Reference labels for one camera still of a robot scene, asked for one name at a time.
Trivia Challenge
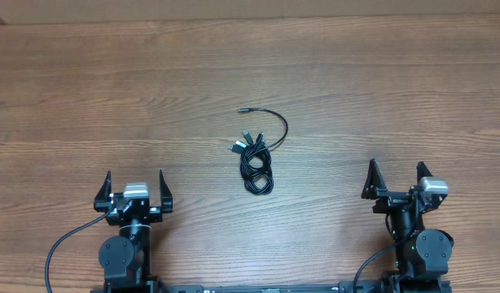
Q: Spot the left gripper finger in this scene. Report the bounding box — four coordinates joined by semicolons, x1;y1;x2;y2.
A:
159;170;173;206
94;171;112;202

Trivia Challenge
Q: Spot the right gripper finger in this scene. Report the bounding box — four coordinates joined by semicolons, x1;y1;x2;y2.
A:
416;161;432;182
361;159;388;199

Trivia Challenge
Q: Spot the black cable bundle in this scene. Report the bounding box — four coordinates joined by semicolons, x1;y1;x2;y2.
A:
227;107;289;196

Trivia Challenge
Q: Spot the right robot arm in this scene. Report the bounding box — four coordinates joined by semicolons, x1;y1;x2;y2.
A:
352;159;454;293

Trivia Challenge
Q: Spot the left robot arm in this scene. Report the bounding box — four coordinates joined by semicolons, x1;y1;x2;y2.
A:
94;172;173;293

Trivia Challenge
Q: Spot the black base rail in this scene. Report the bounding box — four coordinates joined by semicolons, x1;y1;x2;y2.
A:
90;281;453;293

